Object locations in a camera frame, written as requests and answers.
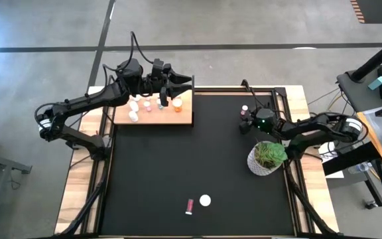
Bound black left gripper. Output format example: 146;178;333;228
143;67;193;108

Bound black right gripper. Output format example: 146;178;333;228
239;107;278;135

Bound wooden tray board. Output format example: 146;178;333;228
113;74;196;127

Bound succulent in white pot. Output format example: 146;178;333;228
246;141;288;177

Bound white paper sheet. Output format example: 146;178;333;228
318;141;345;179

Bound black table mat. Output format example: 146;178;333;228
98;92;296;237

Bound black desk beam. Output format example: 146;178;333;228
322;141;382;177

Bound grey side table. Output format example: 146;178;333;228
336;56;382;116

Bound clear water bottle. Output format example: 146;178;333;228
348;161;371;175

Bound wood-edged desk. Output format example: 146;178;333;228
356;105;382;164

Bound teal block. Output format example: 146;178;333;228
367;76;382;92

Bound black pole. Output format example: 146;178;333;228
349;32;382;83

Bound dark mat striped edges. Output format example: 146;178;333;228
349;0;382;25

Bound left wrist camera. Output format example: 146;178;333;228
151;58;164;80

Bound black metal table frame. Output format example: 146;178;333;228
53;74;340;239

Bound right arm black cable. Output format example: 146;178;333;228
241;79;263;110

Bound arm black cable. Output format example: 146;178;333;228
129;31;155;66
241;79;263;110

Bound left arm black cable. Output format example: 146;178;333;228
129;31;155;66

